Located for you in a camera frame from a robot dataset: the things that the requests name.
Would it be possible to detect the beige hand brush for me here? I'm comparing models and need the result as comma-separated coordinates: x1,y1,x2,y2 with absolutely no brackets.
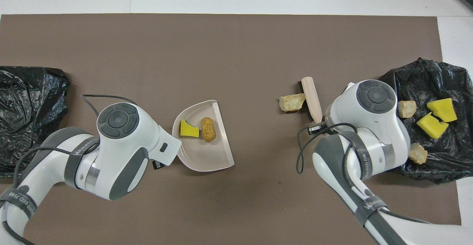
298,76,323,123

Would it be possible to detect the beige torn sponge chunk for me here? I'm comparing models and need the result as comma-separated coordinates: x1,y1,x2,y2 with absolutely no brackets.
408,143,428,165
279,93,306,112

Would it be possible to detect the small yellow sponge scrap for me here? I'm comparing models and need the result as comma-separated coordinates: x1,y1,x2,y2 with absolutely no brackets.
180,119,200,139

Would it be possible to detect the beige plastic dustpan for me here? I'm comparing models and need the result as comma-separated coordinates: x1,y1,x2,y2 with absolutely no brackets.
172,100,235,172

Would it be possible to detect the brown cork-like sponge chunk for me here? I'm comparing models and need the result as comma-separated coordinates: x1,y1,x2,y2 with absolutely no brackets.
201,117,217,143

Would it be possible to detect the orange white sponge chunk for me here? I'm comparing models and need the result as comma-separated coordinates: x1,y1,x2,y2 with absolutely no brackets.
397,100,417,119

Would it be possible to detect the green and yellow sponge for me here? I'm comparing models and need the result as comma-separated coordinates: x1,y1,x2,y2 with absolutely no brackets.
416,112,449,139

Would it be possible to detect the yellow sponge piece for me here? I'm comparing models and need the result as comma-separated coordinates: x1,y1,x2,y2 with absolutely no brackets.
426,98,458,123

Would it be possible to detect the black bag lined bin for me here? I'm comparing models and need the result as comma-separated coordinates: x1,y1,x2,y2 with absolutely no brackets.
0,66,71,180
379,58,473,184

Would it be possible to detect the brown table mat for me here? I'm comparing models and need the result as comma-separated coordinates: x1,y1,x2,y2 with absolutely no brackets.
0,14,464,245

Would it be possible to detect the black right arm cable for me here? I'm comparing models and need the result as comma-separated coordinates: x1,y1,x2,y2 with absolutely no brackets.
297,122,433,225

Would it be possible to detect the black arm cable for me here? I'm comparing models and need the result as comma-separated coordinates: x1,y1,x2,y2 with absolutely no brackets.
0,95,137,245
297,122,433,225

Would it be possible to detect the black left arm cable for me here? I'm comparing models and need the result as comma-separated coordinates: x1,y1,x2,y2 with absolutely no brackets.
0,95,137,245

